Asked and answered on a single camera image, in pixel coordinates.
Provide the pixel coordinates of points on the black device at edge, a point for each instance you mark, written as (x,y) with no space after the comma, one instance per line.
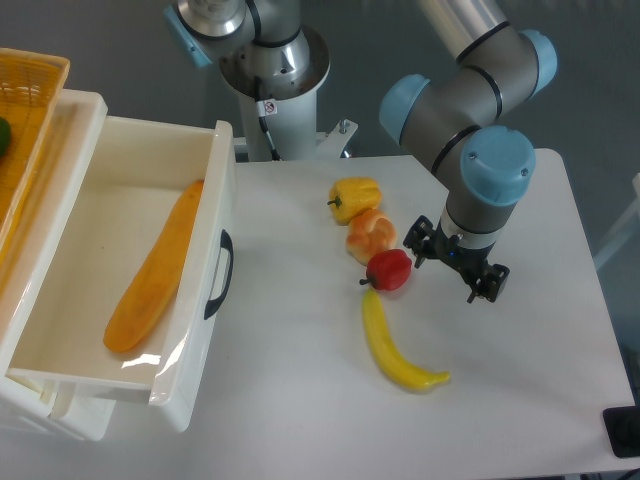
(622,427)

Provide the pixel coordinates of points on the orange baguette bread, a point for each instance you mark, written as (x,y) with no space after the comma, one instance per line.
(148,295)

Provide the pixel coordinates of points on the black drawer handle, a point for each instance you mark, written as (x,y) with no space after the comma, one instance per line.
(222,277)

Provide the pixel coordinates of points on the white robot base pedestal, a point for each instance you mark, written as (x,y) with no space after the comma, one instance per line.
(276,88)

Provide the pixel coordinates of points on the orange woven basket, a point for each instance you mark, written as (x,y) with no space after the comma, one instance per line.
(31,84)

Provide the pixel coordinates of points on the yellow bell pepper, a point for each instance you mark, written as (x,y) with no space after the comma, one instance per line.
(352,196)

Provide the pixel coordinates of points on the braided bread roll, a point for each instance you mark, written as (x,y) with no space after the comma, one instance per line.
(370,233)

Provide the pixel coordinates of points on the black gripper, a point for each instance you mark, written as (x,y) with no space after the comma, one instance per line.
(485,280)

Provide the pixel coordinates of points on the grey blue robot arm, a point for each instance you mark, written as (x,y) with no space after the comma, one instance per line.
(453,128)

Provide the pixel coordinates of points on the yellow banana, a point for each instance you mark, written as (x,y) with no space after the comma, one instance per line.
(386,355)

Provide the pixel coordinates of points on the red bell pepper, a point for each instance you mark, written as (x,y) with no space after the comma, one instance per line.
(388,270)

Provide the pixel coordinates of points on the green fruit in basket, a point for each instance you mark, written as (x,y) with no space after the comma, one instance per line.
(5,135)

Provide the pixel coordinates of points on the white drawer cabinet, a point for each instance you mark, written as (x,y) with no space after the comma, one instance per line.
(29,404)

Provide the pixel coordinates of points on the white top drawer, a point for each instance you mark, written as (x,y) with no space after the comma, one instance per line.
(137,172)

